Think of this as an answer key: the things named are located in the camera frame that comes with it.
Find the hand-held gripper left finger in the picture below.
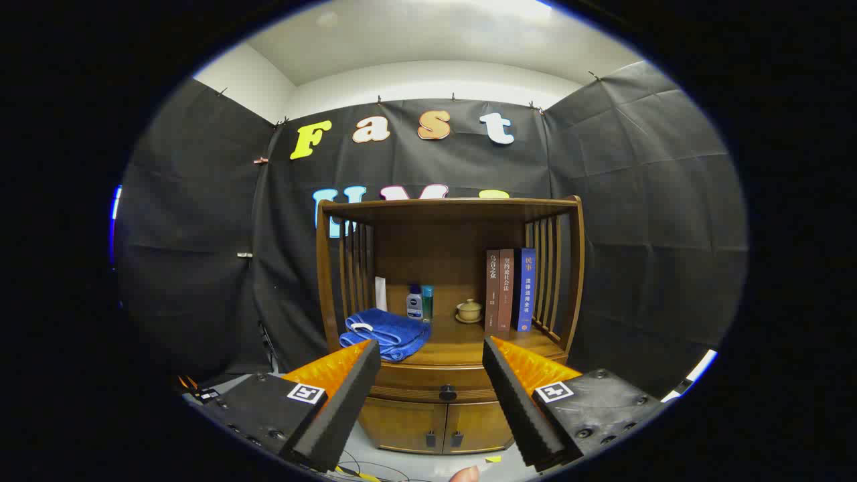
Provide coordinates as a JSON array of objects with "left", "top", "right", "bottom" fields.
[{"left": 191, "top": 338, "right": 382, "bottom": 474}]

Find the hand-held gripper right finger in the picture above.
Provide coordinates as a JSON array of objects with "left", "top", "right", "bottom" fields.
[{"left": 482, "top": 335, "right": 667, "bottom": 473}]

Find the wooden drawer with black knob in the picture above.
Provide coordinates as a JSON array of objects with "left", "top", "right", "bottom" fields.
[{"left": 368, "top": 364, "right": 499, "bottom": 404}]

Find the wooden cabinet door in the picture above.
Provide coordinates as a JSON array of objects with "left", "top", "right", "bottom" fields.
[
  {"left": 443, "top": 402, "right": 515, "bottom": 455},
  {"left": 358, "top": 400, "right": 447, "bottom": 455}
]

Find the wooden countertop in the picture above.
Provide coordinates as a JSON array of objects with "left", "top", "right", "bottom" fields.
[{"left": 333, "top": 315, "right": 566, "bottom": 368}]

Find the brown wooden cabinet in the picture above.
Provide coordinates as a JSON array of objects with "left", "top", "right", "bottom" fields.
[{"left": 316, "top": 195, "right": 585, "bottom": 456}]

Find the folded blue towel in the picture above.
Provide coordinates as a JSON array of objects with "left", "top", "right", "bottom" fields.
[{"left": 339, "top": 308, "right": 433, "bottom": 363}]

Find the blue book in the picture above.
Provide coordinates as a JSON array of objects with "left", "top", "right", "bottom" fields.
[{"left": 513, "top": 248, "right": 536, "bottom": 333}]

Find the reddish brown book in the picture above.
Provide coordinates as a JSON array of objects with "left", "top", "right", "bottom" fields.
[{"left": 499, "top": 249, "right": 515, "bottom": 333}]

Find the dark brown book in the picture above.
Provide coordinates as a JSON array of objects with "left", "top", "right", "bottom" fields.
[{"left": 485, "top": 250, "right": 501, "bottom": 333}]

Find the thin black floor cable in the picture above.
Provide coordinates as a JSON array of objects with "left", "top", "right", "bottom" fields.
[{"left": 335, "top": 452, "right": 409, "bottom": 482}]

